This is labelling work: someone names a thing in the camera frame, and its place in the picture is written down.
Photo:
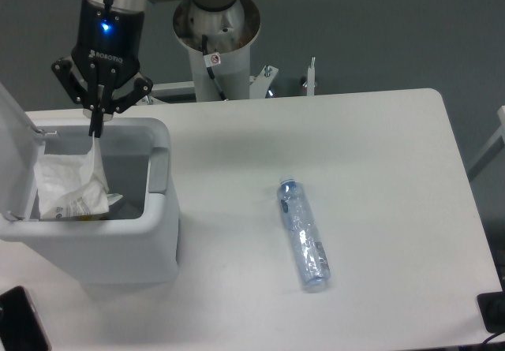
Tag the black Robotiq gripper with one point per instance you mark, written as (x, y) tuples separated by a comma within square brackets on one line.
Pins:
[(111, 41)]

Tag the white plastic wrapper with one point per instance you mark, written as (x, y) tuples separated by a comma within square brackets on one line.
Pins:
[(73, 186)]

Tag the clear plastic water bottle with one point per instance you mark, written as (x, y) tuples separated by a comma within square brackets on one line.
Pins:
[(305, 241)]

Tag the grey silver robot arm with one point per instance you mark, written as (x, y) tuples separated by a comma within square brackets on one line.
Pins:
[(139, 6)]

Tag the white open trash can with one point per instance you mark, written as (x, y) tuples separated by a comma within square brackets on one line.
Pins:
[(137, 240)]

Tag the black smartphone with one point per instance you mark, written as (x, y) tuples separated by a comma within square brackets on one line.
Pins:
[(21, 328)]

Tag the black device at table corner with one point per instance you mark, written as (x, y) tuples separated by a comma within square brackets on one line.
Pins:
[(491, 306)]

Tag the white metal frame bracket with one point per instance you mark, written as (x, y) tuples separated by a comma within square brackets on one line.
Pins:
[(261, 86)]

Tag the white post at right edge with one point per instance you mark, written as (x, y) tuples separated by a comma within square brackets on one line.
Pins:
[(491, 148)]

